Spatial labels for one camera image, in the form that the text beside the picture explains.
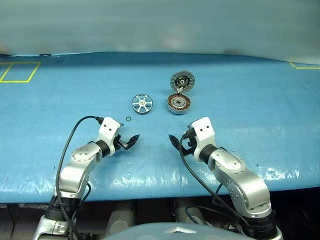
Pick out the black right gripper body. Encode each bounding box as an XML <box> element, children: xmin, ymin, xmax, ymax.
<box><xmin>181</xmin><ymin>124</ymin><xmax>199</xmax><ymax>156</ymax></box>

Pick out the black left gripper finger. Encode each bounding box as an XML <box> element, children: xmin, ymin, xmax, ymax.
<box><xmin>127</xmin><ymin>134</ymin><xmax>141</xmax><ymax>145</ymax></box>
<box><xmin>124</xmin><ymin>139</ymin><xmax>138</xmax><ymax>151</ymax></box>

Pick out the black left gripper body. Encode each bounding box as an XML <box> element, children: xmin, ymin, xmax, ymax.
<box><xmin>113</xmin><ymin>123</ymin><xmax>129</xmax><ymax>151</ymax></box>

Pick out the silver spoked wheel cover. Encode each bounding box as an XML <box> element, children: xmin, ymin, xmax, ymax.
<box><xmin>131</xmin><ymin>93</ymin><xmax>154</xmax><ymax>115</ymax></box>

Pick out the motor stator with copper windings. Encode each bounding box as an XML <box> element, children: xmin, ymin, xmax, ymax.
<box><xmin>166</xmin><ymin>91</ymin><xmax>192</xmax><ymax>115</ymax></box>

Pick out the grey motor rotor disc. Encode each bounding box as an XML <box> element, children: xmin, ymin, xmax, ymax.
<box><xmin>170</xmin><ymin>70</ymin><xmax>195</xmax><ymax>92</ymax></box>

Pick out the grey rounded cylinder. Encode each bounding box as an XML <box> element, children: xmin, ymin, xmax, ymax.
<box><xmin>174</xmin><ymin>199</ymin><xmax>206</xmax><ymax>226</ymax></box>
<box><xmin>106</xmin><ymin>201</ymin><xmax>136</xmax><ymax>236</ymax></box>

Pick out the blue plastic table cover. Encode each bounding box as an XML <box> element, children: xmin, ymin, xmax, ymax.
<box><xmin>0</xmin><ymin>51</ymin><xmax>320</xmax><ymax>205</ymax></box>

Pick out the grey robot torso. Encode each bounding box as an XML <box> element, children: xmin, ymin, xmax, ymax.
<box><xmin>102</xmin><ymin>219</ymin><xmax>248</xmax><ymax>240</ymax></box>

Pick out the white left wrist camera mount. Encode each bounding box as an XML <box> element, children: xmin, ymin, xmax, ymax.
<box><xmin>97</xmin><ymin>116</ymin><xmax>122</xmax><ymax>154</ymax></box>

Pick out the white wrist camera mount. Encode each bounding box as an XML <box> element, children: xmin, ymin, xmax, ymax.
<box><xmin>190</xmin><ymin>116</ymin><xmax>216</xmax><ymax>162</ymax></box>
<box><xmin>97</xmin><ymin>116</ymin><xmax>122</xmax><ymax>154</ymax></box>

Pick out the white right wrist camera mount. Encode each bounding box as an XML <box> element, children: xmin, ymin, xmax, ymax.
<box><xmin>190</xmin><ymin>116</ymin><xmax>216</xmax><ymax>162</ymax></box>

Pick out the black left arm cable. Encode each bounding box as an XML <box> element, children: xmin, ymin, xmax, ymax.
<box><xmin>54</xmin><ymin>115</ymin><xmax>104</xmax><ymax>240</ymax></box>

